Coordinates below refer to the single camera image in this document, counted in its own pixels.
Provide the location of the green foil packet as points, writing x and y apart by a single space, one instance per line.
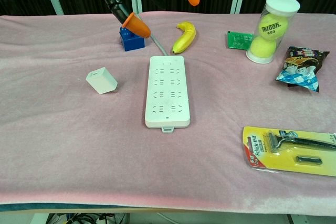
237 41

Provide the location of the white power strip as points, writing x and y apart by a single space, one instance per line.
168 103

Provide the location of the white charger cube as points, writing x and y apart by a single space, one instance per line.
101 81

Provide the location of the yellow tennis ball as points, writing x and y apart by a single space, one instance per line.
273 27
262 48

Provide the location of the yellow banana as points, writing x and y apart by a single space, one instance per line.
186 37

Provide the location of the brown blue snack bag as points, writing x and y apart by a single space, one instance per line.
299 69

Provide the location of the pink table cloth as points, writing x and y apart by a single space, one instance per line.
78 142

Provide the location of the blue toy building block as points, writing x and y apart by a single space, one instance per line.
131 43

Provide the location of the clear tennis ball tube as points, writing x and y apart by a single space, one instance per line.
282 5

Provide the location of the yellow razor blister pack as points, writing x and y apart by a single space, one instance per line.
262 161

